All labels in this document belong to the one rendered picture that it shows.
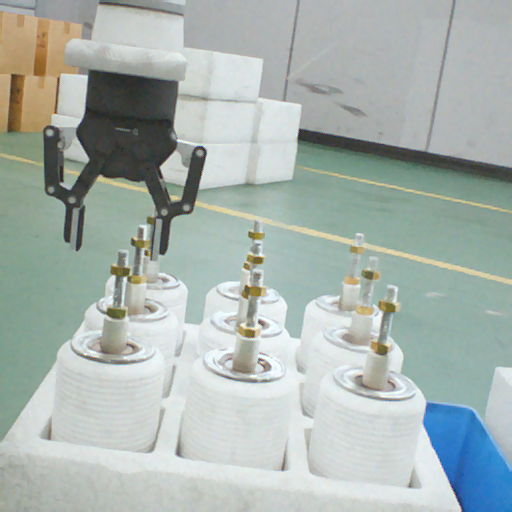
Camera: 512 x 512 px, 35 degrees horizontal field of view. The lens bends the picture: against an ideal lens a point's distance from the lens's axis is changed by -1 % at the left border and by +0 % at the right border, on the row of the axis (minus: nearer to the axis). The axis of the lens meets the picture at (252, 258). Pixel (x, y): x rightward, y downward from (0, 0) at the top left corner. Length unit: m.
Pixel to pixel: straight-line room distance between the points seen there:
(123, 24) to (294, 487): 0.40
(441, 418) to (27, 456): 0.59
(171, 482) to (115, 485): 0.05
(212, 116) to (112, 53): 2.67
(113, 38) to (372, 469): 0.42
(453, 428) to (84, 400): 0.56
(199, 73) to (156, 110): 2.58
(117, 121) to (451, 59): 5.29
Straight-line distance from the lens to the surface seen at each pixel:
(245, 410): 0.70
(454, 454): 1.13
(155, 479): 0.70
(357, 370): 0.76
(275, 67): 6.46
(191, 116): 3.27
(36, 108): 4.54
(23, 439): 0.73
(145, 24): 0.66
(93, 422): 0.72
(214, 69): 3.23
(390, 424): 0.71
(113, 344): 0.73
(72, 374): 0.71
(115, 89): 0.66
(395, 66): 6.04
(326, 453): 0.74
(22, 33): 4.43
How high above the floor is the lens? 0.51
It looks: 13 degrees down
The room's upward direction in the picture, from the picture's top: 8 degrees clockwise
